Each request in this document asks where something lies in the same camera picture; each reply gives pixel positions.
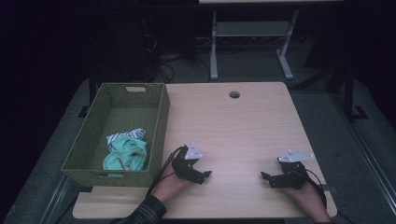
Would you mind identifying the hand-held gripper black cable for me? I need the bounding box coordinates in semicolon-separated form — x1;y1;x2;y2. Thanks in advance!
303;168;328;209
145;146;185;198

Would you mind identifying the person's right hand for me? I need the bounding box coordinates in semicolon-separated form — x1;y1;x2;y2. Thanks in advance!
281;182;332;224

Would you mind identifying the green woven basket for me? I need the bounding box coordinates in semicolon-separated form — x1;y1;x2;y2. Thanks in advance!
61;82;171;189

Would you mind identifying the black metal stand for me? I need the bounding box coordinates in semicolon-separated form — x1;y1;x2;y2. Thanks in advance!
341;64;370;123

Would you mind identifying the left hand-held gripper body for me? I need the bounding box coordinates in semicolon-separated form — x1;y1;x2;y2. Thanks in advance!
171;142;205;183

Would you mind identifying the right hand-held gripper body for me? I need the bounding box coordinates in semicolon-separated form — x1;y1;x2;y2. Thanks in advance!
274;148;315;190

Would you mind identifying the metal floor rail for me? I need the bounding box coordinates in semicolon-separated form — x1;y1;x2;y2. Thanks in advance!
330;92;396;217
39;174;79;224

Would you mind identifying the white metal stand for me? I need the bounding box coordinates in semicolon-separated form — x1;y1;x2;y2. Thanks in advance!
209;8;300;81

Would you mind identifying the mint green striped garment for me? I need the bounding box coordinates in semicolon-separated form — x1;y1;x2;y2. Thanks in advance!
102;128;149;172

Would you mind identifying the left hand-held gripper black cable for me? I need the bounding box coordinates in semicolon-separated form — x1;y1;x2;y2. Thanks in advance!
145;146;185;198

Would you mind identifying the grey tape strip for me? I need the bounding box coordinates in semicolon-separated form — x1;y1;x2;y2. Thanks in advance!
314;184;338;194

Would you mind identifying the tangle of floor cables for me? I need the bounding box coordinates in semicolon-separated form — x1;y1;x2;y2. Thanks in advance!
157;53;211;84

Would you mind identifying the person's left hand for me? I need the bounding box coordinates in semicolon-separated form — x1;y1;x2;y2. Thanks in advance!
151;164;195;203

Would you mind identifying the right hand-held gripper black cable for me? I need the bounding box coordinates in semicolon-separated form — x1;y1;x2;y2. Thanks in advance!
303;168;328;209

